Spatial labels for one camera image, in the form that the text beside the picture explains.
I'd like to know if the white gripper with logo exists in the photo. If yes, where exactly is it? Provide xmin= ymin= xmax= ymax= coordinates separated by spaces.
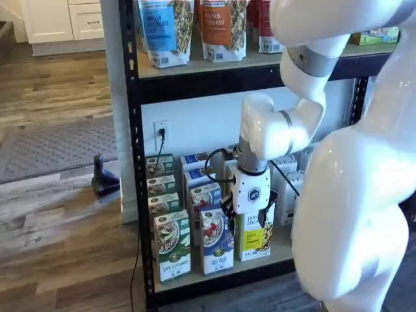
xmin=221 ymin=167 xmax=279 ymax=233

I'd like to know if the blue and white oatmeal box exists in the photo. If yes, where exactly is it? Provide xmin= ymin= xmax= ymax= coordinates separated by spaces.
xmin=183 ymin=168 xmax=216 ymax=191
xmin=198 ymin=204 xmax=236 ymax=276
xmin=188 ymin=181 xmax=224 ymax=248
xmin=180 ymin=151 xmax=209 ymax=173

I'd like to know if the yellow purely elizabeth box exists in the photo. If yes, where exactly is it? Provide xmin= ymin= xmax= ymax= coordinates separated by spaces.
xmin=234 ymin=203 xmax=276 ymax=263

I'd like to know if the white patterned carton box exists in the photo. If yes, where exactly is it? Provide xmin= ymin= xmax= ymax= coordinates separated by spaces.
xmin=271 ymin=154 xmax=299 ymax=174
xmin=276 ymin=171 xmax=306 ymax=193
xmin=278 ymin=190 xmax=302 ymax=228

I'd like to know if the green and white oatmeal box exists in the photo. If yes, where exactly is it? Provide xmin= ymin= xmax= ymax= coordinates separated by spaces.
xmin=148 ymin=192 xmax=181 ymax=218
xmin=153 ymin=209 xmax=192 ymax=283
xmin=146 ymin=175 xmax=177 ymax=197
xmin=144 ymin=153 xmax=175 ymax=179

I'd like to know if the black metal shelf rack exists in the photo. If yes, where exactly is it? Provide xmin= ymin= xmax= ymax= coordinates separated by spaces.
xmin=118 ymin=0 xmax=400 ymax=306

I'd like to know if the green Bobo's apple pie box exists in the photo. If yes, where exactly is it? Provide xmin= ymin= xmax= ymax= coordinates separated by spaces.
xmin=350 ymin=25 xmax=400 ymax=46

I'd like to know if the dark seal figurine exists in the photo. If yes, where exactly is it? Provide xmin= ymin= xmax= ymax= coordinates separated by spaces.
xmin=91 ymin=154 xmax=120 ymax=196

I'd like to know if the orange label granola bag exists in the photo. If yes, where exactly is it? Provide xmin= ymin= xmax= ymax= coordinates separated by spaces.
xmin=200 ymin=0 xmax=250 ymax=62

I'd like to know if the red label granola bag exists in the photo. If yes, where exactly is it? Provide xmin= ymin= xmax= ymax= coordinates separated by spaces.
xmin=258 ymin=0 xmax=284 ymax=55

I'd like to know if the purely elizabeth granola bag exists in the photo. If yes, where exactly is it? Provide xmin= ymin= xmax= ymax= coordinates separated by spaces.
xmin=246 ymin=0 xmax=261 ymax=38

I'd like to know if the blue label granola bag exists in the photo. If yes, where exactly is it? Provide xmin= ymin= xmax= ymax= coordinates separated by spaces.
xmin=138 ymin=0 xmax=196 ymax=69

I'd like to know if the gray floor mat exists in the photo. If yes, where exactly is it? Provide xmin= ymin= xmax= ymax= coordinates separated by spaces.
xmin=0 ymin=116 xmax=118 ymax=185

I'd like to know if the white kitchen cabinet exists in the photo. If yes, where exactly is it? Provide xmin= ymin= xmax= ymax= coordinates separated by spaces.
xmin=21 ymin=0 xmax=105 ymax=58

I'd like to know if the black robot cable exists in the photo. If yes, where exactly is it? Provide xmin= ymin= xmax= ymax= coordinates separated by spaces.
xmin=271 ymin=161 xmax=300 ymax=198
xmin=203 ymin=148 xmax=241 ymax=185

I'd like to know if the white wall outlet plate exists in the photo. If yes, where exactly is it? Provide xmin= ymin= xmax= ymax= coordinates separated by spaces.
xmin=153 ymin=120 xmax=170 ymax=152

